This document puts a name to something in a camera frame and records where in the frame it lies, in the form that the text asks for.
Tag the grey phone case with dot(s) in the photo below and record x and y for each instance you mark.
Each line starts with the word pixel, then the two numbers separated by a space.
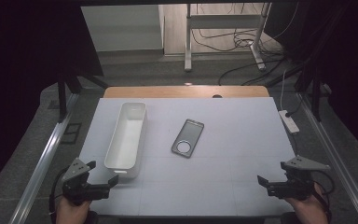
pixel 191 132

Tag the aluminium rail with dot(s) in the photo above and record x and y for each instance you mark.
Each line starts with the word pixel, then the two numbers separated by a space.
pixel 43 161
pixel 332 155

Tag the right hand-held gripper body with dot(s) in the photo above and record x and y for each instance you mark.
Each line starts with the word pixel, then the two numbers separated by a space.
pixel 295 186

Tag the person's left hand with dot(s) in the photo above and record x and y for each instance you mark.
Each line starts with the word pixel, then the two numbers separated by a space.
pixel 71 214

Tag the black floor plate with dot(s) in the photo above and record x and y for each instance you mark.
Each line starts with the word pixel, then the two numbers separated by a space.
pixel 71 133

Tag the white power strip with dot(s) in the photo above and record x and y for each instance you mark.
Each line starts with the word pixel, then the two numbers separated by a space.
pixel 289 122

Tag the white foam board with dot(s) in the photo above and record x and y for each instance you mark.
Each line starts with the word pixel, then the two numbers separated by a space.
pixel 230 140

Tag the black metal stand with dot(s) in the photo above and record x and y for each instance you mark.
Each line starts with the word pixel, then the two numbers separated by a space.
pixel 62 93
pixel 316 96

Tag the white metal desk frame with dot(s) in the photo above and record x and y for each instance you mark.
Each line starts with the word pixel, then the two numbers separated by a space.
pixel 188 40

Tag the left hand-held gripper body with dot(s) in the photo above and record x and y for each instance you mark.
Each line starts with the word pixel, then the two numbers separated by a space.
pixel 76 186

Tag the white cabinet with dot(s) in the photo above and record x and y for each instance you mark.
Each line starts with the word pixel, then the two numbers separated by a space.
pixel 121 28

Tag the person's right hand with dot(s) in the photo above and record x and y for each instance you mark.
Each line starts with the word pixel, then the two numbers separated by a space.
pixel 310 210

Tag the white plastic storage bin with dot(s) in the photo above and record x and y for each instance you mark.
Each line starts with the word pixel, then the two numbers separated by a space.
pixel 126 140

